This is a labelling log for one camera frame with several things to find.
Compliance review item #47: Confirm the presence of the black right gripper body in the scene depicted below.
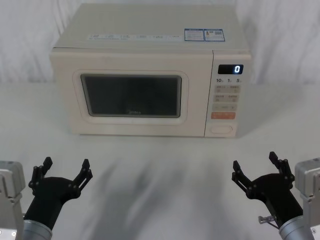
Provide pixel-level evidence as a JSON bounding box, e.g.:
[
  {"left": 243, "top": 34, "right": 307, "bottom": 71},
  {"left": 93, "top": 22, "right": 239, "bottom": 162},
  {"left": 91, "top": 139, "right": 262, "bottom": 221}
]
[{"left": 246, "top": 173, "right": 305, "bottom": 228}]

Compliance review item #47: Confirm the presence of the thin dark gripper cable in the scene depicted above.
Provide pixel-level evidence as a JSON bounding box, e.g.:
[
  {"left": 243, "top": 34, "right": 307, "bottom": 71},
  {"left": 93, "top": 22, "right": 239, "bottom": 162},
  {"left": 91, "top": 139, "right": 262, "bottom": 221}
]
[{"left": 258, "top": 214, "right": 283, "bottom": 230}]

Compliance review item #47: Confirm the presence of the white curtain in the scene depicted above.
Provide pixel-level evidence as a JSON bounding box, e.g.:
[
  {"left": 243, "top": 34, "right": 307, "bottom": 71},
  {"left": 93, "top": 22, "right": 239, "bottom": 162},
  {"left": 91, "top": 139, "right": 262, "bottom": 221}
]
[{"left": 0, "top": 0, "right": 320, "bottom": 85}]

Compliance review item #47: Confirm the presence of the white table cloth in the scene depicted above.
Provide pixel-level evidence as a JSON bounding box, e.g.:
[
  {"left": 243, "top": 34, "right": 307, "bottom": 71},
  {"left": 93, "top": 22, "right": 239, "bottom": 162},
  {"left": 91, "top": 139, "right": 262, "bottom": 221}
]
[{"left": 0, "top": 79, "right": 320, "bottom": 240}]

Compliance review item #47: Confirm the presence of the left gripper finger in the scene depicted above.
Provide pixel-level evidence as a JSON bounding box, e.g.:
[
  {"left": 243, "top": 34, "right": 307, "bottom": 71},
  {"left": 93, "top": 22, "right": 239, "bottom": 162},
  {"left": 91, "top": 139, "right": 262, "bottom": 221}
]
[
  {"left": 68, "top": 158, "right": 94, "bottom": 199},
  {"left": 28, "top": 156, "right": 54, "bottom": 191}
]

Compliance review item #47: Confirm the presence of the cream microwave oven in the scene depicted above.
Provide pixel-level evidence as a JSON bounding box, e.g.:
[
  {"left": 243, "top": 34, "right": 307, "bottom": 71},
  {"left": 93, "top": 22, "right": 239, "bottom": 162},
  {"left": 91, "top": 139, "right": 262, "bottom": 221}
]
[{"left": 49, "top": 2, "right": 253, "bottom": 138}]

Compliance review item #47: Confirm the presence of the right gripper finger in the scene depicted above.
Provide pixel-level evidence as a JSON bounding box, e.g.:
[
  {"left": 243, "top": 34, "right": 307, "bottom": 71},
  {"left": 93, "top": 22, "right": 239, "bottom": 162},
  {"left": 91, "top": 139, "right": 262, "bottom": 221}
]
[
  {"left": 231, "top": 160, "right": 256, "bottom": 199},
  {"left": 268, "top": 151, "right": 296, "bottom": 189}
]

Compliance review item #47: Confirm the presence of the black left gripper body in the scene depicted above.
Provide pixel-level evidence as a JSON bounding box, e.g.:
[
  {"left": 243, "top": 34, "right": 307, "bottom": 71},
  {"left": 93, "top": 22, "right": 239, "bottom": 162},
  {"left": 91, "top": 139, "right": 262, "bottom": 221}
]
[{"left": 23, "top": 176, "right": 79, "bottom": 232}]

